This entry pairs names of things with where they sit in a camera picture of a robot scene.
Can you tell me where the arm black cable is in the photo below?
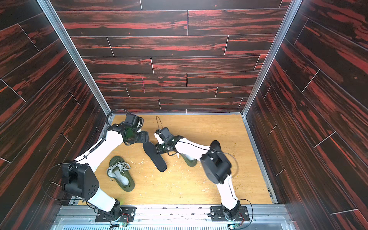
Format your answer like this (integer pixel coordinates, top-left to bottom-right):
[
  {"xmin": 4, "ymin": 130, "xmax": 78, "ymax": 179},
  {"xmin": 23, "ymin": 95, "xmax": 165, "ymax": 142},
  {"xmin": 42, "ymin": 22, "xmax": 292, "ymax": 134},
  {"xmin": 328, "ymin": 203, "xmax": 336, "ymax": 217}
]
[
  {"xmin": 224, "ymin": 150, "xmax": 254, "ymax": 223},
  {"xmin": 105, "ymin": 108, "xmax": 130, "ymax": 127}
]

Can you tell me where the left aluminium corner post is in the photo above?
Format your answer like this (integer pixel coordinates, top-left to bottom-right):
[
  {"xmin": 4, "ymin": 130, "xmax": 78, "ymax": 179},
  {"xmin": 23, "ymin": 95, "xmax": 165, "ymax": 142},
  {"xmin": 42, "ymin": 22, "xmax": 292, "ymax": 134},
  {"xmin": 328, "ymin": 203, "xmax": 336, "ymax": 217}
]
[{"xmin": 37, "ymin": 0, "xmax": 111, "ymax": 115}]

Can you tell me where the black insole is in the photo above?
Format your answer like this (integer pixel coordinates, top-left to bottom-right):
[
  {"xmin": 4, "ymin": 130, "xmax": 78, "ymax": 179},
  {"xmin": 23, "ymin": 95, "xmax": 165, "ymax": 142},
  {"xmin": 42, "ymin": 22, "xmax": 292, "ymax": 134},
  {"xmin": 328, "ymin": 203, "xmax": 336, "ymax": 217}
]
[
  {"xmin": 143, "ymin": 141, "xmax": 167, "ymax": 172},
  {"xmin": 210, "ymin": 140, "xmax": 222, "ymax": 152}
]

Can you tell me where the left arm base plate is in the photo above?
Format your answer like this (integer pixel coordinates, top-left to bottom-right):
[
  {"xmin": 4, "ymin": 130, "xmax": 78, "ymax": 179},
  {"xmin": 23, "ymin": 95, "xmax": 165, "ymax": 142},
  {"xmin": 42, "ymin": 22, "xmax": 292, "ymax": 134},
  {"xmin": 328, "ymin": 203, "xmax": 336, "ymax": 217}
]
[{"xmin": 95, "ymin": 206, "xmax": 137, "ymax": 223}]

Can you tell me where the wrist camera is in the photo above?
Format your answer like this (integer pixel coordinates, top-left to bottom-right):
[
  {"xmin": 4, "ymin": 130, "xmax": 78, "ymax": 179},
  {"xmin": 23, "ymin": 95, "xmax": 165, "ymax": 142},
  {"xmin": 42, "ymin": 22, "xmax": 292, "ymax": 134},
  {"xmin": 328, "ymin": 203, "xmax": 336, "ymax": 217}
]
[
  {"xmin": 158, "ymin": 127, "xmax": 174, "ymax": 142},
  {"xmin": 124, "ymin": 114, "xmax": 144, "ymax": 130}
]

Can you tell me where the green shoe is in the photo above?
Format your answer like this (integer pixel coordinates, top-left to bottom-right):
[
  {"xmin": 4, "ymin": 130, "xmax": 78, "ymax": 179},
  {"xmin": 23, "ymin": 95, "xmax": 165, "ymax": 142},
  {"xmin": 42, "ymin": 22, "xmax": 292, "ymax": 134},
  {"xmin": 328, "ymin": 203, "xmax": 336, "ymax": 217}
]
[
  {"xmin": 106, "ymin": 156, "xmax": 135, "ymax": 192},
  {"xmin": 181, "ymin": 154, "xmax": 197, "ymax": 167}
]

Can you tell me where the aluminium corner post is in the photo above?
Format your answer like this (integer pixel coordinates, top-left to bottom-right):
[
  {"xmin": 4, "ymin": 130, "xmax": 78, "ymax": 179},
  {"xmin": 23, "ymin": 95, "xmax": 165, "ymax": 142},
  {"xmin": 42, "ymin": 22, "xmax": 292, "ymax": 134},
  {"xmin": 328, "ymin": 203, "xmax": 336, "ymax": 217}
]
[
  {"xmin": 37, "ymin": 0, "xmax": 111, "ymax": 115},
  {"xmin": 241, "ymin": 0, "xmax": 302, "ymax": 121}
]

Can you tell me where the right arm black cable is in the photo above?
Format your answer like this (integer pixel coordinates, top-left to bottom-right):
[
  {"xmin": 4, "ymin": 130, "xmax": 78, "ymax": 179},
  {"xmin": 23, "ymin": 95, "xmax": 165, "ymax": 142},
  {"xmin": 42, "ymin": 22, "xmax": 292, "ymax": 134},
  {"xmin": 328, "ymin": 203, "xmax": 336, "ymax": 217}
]
[{"xmin": 224, "ymin": 150, "xmax": 254, "ymax": 223}]

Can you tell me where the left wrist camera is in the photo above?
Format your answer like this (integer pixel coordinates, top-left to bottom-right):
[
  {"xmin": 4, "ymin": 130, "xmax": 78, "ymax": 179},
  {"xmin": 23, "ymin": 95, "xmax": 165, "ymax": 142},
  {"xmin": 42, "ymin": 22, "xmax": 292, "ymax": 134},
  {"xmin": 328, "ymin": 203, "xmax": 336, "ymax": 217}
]
[{"xmin": 124, "ymin": 114, "xmax": 144, "ymax": 130}]

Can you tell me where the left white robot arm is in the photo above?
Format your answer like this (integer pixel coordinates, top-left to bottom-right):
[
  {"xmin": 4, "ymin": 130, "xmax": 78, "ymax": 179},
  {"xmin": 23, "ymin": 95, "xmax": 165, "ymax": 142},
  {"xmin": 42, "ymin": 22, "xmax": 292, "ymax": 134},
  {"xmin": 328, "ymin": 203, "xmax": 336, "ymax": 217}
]
[{"xmin": 61, "ymin": 121, "xmax": 149, "ymax": 220}]

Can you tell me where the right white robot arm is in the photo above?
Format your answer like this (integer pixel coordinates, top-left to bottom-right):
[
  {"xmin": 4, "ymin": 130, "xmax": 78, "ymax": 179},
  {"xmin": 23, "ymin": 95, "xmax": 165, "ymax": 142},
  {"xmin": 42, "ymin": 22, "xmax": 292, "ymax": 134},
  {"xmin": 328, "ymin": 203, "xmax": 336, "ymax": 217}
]
[{"xmin": 155, "ymin": 134, "xmax": 241, "ymax": 220}]

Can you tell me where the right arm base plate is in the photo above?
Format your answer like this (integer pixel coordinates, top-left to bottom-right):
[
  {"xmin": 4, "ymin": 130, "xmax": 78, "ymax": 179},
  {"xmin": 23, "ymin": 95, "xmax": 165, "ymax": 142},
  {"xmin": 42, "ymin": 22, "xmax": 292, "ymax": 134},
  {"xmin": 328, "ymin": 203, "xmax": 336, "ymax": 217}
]
[{"xmin": 208, "ymin": 205, "xmax": 250, "ymax": 222}]

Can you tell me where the right aluminium corner post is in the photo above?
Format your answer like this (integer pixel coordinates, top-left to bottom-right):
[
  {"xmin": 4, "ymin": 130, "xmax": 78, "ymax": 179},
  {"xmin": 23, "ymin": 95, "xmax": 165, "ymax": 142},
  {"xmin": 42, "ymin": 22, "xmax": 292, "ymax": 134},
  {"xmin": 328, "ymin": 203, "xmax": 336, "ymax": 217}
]
[{"xmin": 241, "ymin": 0, "xmax": 302, "ymax": 121}]

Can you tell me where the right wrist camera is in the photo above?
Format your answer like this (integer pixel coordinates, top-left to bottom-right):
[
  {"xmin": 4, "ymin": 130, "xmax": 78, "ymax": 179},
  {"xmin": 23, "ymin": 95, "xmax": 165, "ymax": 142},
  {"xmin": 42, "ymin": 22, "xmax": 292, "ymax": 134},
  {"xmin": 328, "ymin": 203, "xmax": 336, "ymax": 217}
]
[{"xmin": 158, "ymin": 127, "xmax": 174, "ymax": 142}]

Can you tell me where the front aluminium frame rail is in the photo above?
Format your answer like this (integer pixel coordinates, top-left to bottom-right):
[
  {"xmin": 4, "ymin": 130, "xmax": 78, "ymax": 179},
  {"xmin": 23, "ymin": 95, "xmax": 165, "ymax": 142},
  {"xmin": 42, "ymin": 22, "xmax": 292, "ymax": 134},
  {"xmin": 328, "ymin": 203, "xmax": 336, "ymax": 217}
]
[{"xmin": 51, "ymin": 205, "xmax": 298, "ymax": 230}]

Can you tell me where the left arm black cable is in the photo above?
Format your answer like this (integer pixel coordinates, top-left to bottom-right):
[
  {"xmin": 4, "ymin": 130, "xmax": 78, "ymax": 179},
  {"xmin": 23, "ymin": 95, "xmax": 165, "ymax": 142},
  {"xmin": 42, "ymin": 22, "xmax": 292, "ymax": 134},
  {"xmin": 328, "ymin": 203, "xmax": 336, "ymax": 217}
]
[{"xmin": 105, "ymin": 108, "xmax": 130, "ymax": 127}]

